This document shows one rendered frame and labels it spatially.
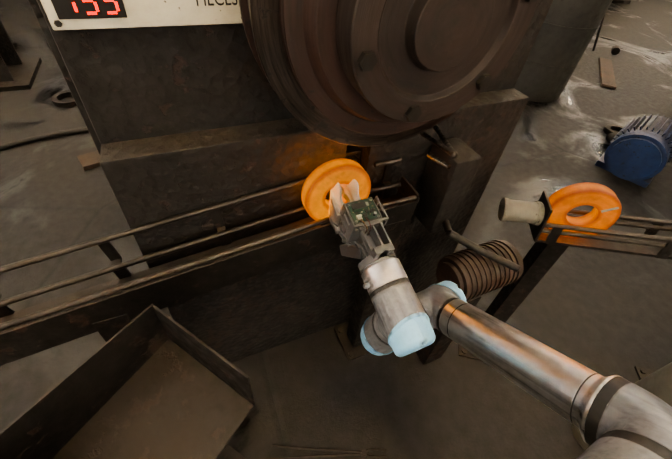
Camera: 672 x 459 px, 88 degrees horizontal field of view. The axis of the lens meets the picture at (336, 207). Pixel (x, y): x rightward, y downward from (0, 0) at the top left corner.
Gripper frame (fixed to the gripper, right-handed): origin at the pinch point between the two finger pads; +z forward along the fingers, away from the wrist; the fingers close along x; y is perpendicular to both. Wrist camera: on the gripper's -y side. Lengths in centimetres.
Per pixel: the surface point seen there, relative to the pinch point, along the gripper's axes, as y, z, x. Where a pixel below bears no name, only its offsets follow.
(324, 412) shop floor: -69, -39, 7
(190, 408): -8.3, -30.1, 35.7
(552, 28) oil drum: -56, 129, -233
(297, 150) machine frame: 5.3, 6.8, 7.1
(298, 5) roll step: 36.5, 3.0, 10.8
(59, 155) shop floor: -111, 127, 96
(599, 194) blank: 6, -21, -55
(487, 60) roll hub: 32.0, -4.7, -16.1
